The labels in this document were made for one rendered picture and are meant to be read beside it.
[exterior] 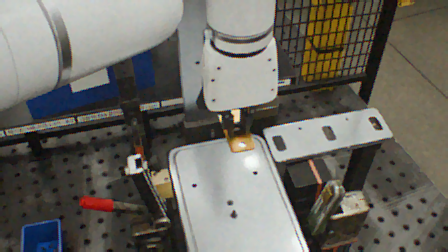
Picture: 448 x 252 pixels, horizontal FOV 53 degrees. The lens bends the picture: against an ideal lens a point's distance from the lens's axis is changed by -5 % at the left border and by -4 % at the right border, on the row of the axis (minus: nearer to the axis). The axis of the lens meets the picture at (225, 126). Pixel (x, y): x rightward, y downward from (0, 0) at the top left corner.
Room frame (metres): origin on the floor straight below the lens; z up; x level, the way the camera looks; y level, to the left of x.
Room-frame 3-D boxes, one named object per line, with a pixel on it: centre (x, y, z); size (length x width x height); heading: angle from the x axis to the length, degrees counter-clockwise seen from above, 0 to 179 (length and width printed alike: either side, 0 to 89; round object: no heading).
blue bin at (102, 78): (0.84, 0.33, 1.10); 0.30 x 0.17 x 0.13; 112
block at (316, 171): (0.60, -0.18, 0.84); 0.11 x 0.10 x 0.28; 104
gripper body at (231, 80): (0.48, -0.02, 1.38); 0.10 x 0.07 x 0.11; 105
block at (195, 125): (0.74, 0.04, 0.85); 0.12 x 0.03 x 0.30; 104
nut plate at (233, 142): (0.48, -0.02, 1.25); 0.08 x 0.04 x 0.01; 15
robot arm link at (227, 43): (0.48, -0.02, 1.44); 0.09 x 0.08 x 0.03; 105
